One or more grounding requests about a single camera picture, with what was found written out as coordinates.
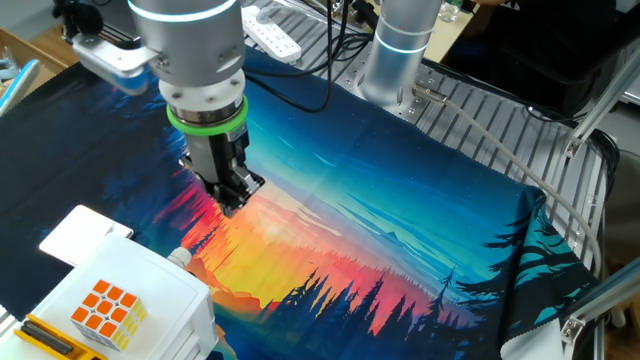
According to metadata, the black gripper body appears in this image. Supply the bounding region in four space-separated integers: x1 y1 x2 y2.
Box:
178 127 251 187

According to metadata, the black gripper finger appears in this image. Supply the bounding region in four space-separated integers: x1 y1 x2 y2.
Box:
201 177 237 219
232 166 267 212

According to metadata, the white drawer with white handle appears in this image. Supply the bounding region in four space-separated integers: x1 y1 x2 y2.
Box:
167 246 220 346

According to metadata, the white plastic drawer cabinet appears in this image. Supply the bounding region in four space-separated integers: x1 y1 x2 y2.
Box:
0 233 219 360

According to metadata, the sunset forest print tablecloth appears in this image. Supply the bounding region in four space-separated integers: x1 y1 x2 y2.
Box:
0 37 601 360

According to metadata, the white power strip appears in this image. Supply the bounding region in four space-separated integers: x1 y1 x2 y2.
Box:
241 4 304 65

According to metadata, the white digital scale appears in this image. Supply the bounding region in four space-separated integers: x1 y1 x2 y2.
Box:
38 203 135 268

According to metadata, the Rubik's cube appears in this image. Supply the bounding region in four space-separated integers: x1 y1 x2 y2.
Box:
69 278 149 353

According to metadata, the white blue plastic panel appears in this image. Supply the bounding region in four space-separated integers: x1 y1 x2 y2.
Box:
0 58 42 117

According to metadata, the brown wooden board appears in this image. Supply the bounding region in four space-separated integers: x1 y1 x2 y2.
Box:
0 27 71 86

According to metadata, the yellow black tool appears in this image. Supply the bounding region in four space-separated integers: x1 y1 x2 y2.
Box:
13 313 109 360

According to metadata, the beige desk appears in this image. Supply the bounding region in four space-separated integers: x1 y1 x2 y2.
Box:
423 7 476 64

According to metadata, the clear plastic bottle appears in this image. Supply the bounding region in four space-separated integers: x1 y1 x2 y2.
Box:
438 0 462 24

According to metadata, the black equipment case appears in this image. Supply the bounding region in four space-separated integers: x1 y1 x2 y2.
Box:
442 0 640 119

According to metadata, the green wrist flange ring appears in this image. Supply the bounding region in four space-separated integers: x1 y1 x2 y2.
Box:
166 94 250 137

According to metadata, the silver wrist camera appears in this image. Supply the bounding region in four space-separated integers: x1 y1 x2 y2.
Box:
69 32 162 96

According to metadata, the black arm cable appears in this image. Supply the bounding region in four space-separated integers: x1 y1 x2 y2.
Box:
244 0 364 114

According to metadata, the aluminium frame beam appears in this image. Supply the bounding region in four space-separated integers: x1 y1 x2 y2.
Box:
52 0 146 46

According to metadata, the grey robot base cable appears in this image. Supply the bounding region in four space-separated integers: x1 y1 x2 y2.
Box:
412 82 604 279

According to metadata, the slanted aluminium frame strut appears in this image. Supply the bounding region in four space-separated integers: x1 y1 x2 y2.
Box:
563 47 640 159

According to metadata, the black cable loop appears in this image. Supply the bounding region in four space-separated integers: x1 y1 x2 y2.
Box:
524 104 622 261

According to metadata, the aluminium frame post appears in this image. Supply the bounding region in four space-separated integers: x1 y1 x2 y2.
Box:
558 257 640 360

